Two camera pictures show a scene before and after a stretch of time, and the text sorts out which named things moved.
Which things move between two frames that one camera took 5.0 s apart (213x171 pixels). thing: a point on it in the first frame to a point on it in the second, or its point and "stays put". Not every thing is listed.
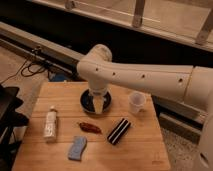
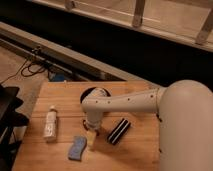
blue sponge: [76, 150] stays put
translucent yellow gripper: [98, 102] to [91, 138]
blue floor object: [58, 77] stays put
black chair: [10, 119] stays put
